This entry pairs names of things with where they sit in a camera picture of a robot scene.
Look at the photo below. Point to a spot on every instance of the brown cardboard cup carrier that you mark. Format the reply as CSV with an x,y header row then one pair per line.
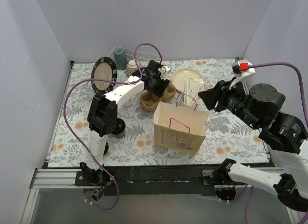
x,y
149,101

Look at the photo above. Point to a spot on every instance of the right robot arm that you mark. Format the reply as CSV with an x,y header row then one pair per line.
x,y
260,109

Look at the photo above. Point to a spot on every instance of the pink paper gift bag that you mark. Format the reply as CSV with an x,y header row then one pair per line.
x,y
179,128

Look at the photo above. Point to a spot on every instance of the patterned ceramic bowl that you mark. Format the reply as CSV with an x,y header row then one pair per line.
x,y
131,67

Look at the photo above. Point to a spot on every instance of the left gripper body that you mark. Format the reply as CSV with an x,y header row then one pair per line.
x,y
158,84

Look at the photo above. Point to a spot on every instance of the grey blue mug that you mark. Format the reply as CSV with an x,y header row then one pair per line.
x,y
120,58

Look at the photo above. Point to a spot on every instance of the white straw holder cup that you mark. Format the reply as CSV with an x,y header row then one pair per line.
x,y
189,97

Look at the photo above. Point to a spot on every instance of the white wire dish rack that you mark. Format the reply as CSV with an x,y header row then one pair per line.
x,y
134,54

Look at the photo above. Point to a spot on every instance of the cream round plate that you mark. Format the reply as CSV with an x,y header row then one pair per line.
x,y
180,75

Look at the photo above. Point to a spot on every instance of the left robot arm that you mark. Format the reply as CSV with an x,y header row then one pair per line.
x,y
103,112

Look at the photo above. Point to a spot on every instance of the floral table mat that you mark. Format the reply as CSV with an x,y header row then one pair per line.
x,y
226,135

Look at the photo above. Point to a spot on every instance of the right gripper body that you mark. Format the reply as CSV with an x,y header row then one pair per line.
x,y
221,97

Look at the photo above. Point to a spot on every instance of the black rimmed cream plate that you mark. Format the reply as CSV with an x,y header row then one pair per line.
x,y
104,68

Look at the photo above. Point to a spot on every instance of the black mounting rail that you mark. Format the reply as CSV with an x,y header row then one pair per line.
x,y
163,179

